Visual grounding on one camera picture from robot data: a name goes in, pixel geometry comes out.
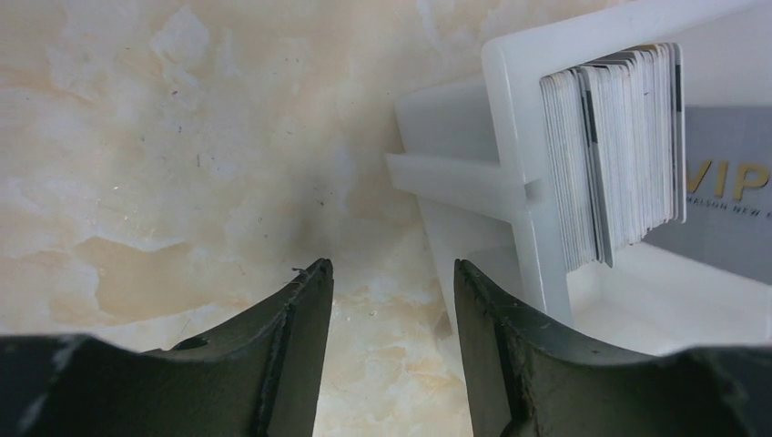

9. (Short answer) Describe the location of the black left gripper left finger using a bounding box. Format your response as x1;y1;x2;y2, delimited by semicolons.
1;259;333;436

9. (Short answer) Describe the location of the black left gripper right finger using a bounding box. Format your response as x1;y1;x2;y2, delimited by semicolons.
454;260;771;436

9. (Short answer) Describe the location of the white plastic card box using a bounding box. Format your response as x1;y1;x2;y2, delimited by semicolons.
387;1;771;355

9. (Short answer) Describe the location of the stack of grey cards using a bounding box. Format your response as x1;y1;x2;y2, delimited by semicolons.
538;42;772;285

